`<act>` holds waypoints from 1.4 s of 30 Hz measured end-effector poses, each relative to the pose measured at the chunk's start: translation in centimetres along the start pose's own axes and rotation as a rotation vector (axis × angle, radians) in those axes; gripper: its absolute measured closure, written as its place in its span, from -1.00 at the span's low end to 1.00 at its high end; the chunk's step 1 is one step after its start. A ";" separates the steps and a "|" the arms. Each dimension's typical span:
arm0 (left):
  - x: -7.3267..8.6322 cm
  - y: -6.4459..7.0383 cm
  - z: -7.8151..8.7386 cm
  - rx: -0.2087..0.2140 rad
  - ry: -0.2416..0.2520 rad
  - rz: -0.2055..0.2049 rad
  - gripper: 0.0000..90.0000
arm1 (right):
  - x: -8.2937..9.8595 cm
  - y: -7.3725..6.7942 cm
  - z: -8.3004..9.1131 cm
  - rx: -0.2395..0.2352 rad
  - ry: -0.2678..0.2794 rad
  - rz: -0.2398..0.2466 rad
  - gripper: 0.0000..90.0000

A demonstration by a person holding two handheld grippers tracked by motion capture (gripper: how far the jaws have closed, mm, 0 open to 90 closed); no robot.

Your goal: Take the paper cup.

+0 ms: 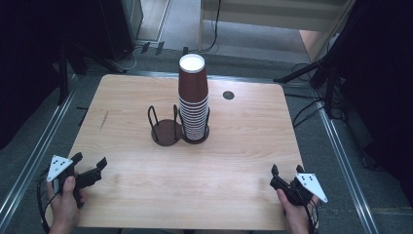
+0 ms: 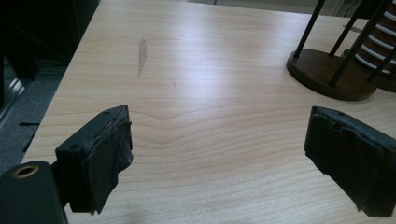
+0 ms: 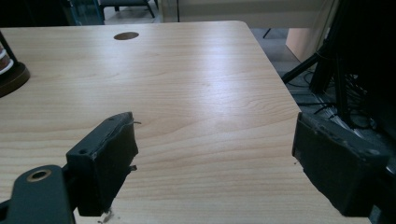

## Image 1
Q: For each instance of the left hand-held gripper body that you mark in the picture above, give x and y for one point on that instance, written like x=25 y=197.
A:
x=60 y=165

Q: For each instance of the white furniture frame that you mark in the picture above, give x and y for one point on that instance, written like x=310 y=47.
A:
x=276 y=14

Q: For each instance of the person's left hand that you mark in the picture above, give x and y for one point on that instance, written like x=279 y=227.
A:
x=63 y=209

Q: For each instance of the black tripod stand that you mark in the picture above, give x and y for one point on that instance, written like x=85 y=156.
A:
x=324 y=70

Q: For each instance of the dark curtain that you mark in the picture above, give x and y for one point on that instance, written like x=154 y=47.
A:
x=29 y=48
x=383 y=81

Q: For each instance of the metal floor rail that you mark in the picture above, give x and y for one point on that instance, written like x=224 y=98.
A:
x=35 y=156
x=347 y=175

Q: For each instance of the round black table grommet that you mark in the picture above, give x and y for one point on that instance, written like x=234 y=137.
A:
x=228 y=95

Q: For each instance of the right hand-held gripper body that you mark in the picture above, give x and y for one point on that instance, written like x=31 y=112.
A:
x=310 y=183

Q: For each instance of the person's right hand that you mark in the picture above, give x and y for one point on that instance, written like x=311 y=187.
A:
x=297 y=217

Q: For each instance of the black cabinet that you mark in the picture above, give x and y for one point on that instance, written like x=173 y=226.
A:
x=118 y=26

